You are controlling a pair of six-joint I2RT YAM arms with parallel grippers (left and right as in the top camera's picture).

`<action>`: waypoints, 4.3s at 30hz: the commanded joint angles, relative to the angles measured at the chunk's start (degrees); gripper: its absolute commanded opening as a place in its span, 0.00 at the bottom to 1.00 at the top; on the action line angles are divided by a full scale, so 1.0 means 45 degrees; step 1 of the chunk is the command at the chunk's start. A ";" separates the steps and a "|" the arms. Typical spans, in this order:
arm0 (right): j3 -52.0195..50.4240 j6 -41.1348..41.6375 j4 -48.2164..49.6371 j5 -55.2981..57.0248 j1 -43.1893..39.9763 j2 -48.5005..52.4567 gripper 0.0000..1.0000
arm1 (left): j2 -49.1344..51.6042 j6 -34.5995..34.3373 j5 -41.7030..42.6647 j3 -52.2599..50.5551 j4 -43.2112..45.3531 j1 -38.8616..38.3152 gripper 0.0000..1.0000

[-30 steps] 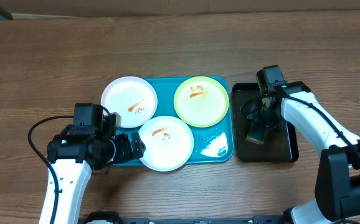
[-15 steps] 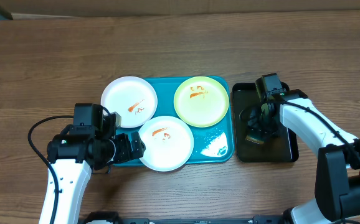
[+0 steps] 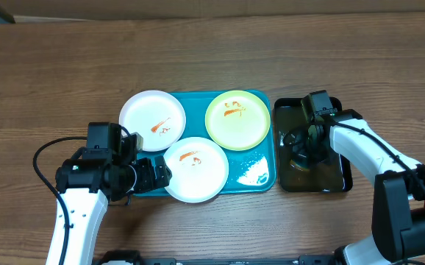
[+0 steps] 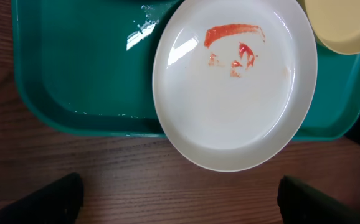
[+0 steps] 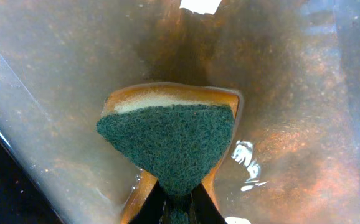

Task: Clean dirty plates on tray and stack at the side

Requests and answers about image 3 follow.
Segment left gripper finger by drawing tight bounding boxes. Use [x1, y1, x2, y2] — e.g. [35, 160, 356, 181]
[154, 155, 171, 174]
[154, 173, 171, 189]

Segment green yellow sponge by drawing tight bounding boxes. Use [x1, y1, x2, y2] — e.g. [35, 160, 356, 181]
[289, 160, 310, 172]

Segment white plate front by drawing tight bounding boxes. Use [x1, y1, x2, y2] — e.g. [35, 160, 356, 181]
[164, 137, 229, 203]

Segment white plate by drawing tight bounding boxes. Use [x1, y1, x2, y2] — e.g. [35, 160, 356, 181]
[164, 137, 229, 203]
[118, 90, 186, 152]

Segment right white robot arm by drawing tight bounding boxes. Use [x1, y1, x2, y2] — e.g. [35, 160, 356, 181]
[304, 107, 425, 264]

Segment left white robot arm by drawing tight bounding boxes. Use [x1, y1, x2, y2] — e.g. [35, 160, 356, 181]
[46, 156, 171, 264]

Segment black water tray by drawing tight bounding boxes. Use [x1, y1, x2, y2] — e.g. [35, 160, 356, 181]
[273, 98, 353, 192]

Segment teal plastic tray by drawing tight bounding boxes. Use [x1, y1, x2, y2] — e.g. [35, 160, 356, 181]
[140, 91, 276, 197]

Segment yellow-green plate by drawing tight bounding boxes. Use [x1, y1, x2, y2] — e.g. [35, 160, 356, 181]
[205, 91, 271, 151]

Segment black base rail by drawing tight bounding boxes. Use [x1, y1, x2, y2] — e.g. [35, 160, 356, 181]
[92, 250, 340, 265]

